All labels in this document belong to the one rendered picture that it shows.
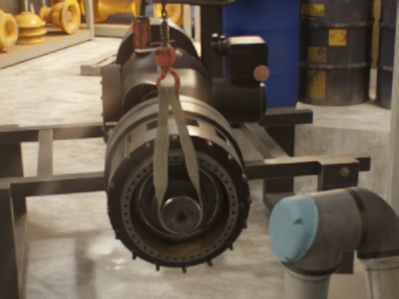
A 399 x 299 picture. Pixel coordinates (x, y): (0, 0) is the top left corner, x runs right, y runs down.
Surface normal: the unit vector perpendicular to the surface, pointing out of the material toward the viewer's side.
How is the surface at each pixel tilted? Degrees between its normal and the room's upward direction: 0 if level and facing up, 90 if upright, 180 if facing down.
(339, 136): 90
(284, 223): 83
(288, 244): 83
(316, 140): 90
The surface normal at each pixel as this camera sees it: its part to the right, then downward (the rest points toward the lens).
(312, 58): -0.63, 0.25
